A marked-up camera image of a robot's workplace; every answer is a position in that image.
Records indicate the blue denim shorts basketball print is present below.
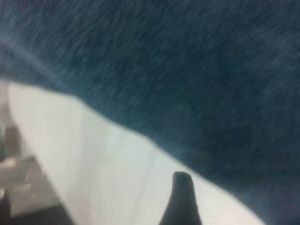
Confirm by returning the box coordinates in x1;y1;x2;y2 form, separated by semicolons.
0;0;300;225

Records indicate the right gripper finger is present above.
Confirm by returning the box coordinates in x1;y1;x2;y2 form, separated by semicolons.
159;171;203;225

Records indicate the grey metal base frame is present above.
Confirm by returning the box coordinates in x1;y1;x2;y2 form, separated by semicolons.
0;126;61;225

